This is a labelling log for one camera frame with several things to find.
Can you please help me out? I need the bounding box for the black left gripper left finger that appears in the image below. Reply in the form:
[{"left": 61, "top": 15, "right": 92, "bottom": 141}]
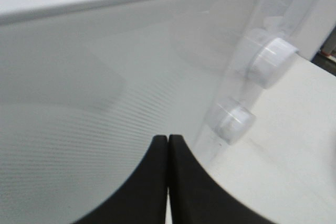
[{"left": 76, "top": 135, "right": 168, "bottom": 223}]

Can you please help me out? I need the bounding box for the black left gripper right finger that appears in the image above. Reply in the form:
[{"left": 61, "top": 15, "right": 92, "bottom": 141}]
[{"left": 169, "top": 135, "right": 260, "bottom": 223}]

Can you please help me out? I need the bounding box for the white timer knob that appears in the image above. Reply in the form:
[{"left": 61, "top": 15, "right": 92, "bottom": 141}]
[{"left": 205, "top": 97, "right": 256, "bottom": 145}]

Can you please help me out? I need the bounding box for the white microwave door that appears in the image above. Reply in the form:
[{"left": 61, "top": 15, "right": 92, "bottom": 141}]
[{"left": 1, "top": 0, "right": 259, "bottom": 223}]

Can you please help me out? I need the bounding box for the white upper power knob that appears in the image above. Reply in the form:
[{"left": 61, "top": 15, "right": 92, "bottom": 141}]
[{"left": 246, "top": 28, "right": 299, "bottom": 89}]

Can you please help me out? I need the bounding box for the white microwave oven body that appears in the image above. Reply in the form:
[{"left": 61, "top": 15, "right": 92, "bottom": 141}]
[{"left": 191, "top": 0, "right": 335, "bottom": 156}]

